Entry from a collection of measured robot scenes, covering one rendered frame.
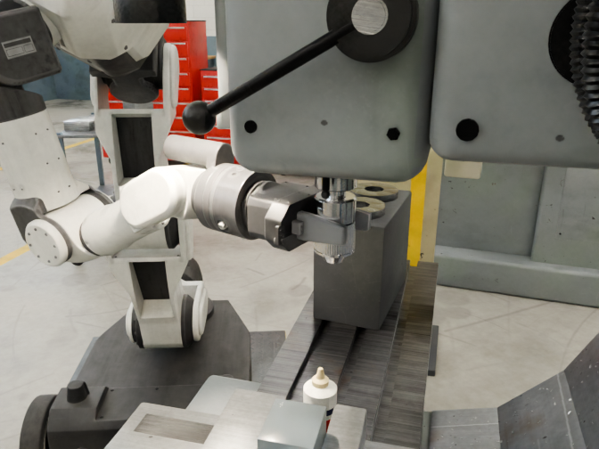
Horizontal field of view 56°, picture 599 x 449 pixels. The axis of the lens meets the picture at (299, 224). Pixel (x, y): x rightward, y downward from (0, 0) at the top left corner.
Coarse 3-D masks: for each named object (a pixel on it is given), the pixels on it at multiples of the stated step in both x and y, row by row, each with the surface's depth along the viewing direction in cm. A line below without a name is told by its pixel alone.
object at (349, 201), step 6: (318, 192) 63; (348, 192) 63; (318, 198) 61; (330, 198) 61; (342, 198) 61; (348, 198) 61; (354, 198) 61; (318, 204) 61; (324, 204) 60; (330, 204) 60; (336, 204) 60; (342, 204) 60; (348, 204) 60; (354, 204) 61; (336, 210) 60
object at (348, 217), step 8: (320, 208) 61; (352, 208) 61; (328, 216) 61; (336, 216) 60; (344, 216) 61; (352, 216) 61; (344, 224) 61; (352, 224) 62; (352, 232) 62; (352, 240) 62; (320, 248) 62; (328, 248) 62; (336, 248) 62; (344, 248) 62; (352, 248) 63; (328, 256) 62; (336, 256) 62; (344, 256) 62
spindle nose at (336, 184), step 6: (318, 180) 60; (330, 180) 59; (336, 180) 59; (342, 180) 59; (348, 180) 59; (354, 180) 60; (318, 186) 60; (330, 186) 59; (336, 186) 59; (342, 186) 59; (348, 186) 60; (354, 186) 60
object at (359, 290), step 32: (352, 192) 102; (384, 192) 101; (384, 224) 89; (320, 256) 94; (352, 256) 91; (384, 256) 90; (320, 288) 96; (352, 288) 93; (384, 288) 94; (352, 320) 95
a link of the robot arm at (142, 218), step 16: (144, 176) 71; (160, 176) 70; (176, 176) 70; (128, 192) 73; (144, 192) 72; (160, 192) 70; (176, 192) 69; (128, 208) 74; (144, 208) 72; (160, 208) 70; (176, 208) 70; (128, 224) 75; (144, 224) 73; (160, 224) 80
